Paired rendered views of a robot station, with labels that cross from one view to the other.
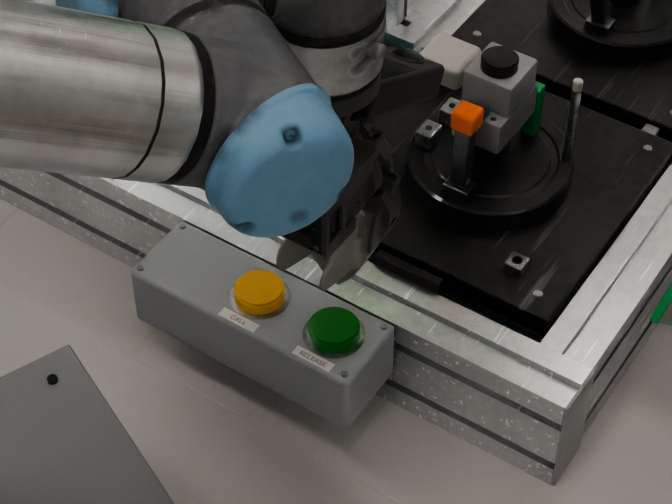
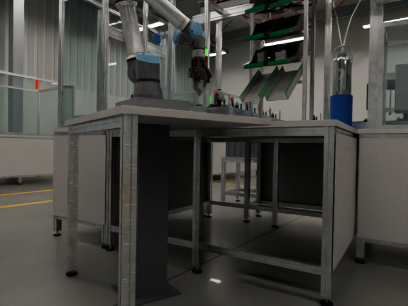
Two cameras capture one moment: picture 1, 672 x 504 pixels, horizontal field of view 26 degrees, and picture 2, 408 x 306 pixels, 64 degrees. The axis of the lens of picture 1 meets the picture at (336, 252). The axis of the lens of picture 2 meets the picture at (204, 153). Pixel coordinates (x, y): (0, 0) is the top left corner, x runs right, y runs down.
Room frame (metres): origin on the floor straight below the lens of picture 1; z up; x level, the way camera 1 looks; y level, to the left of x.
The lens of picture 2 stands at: (-1.19, 0.03, 0.72)
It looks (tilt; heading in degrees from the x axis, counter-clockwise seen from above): 1 degrees down; 358
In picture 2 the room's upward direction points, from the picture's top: 1 degrees clockwise
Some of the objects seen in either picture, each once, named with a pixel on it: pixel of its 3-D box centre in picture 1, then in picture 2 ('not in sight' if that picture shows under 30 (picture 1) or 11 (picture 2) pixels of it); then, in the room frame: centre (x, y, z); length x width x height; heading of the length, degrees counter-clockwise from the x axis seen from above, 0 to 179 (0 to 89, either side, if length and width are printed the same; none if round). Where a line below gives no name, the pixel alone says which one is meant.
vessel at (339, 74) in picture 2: not in sight; (342, 70); (1.23, -1.07, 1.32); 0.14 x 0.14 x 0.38
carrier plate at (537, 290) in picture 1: (488, 179); not in sight; (0.89, -0.13, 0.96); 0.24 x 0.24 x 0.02; 57
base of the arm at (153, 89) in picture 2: not in sight; (148, 90); (0.45, 0.26, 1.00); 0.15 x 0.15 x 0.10
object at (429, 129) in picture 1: (428, 134); not in sight; (0.91, -0.08, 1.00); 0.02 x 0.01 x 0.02; 147
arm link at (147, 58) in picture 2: not in sight; (147, 67); (0.45, 0.26, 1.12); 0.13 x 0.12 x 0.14; 25
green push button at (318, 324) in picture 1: (333, 333); not in sight; (0.72, 0.00, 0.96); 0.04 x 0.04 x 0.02
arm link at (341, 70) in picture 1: (327, 41); (199, 54); (0.71, 0.01, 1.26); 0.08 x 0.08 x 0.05
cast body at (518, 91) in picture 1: (502, 84); (220, 95); (0.90, -0.13, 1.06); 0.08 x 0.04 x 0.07; 146
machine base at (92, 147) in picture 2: not in sight; (141, 178); (1.86, 0.51, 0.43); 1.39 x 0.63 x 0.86; 147
